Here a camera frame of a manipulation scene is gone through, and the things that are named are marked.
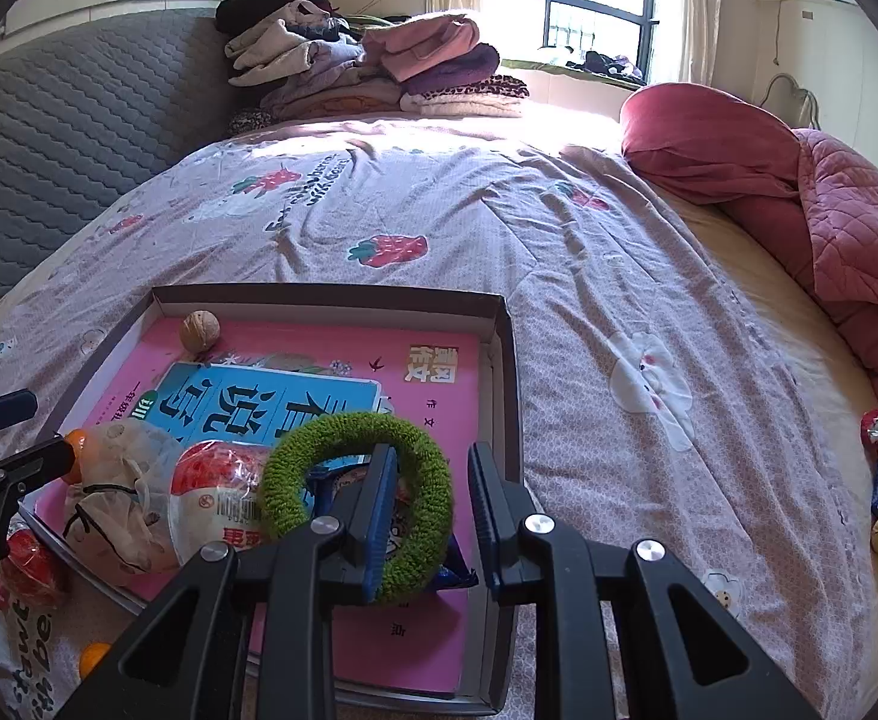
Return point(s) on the orange with stem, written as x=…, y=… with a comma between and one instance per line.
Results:
x=84, y=451

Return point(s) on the brown cardboard box tray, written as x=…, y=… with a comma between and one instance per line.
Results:
x=319, y=304

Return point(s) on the pile of folded clothes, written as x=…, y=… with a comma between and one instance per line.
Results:
x=349, y=67

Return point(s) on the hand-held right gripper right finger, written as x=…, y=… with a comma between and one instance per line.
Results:
x=487, y=525

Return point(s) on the grey quilted headboard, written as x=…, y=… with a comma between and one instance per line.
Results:
x=71, y=127

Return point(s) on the blue snack packet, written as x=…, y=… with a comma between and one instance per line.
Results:
x=454, y=576

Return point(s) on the red white bagged bowl package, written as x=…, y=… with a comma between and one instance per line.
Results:
x=206, y=495

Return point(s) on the walnut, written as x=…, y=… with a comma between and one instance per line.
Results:
x=199, y=330

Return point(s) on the pink and blue book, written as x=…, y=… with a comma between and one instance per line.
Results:
x=439, y=405

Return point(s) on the red quilt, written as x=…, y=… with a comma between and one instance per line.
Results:
x=746, y=157

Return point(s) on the printed pink bed sheet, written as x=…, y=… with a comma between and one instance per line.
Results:
x=596, y=277

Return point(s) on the small red wrapped package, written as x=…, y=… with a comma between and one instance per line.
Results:
x=30, y=562

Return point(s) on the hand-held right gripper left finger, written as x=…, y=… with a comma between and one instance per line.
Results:
x=377, y=525

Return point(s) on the dark clothes on sill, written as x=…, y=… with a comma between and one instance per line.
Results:
x=607, y=65

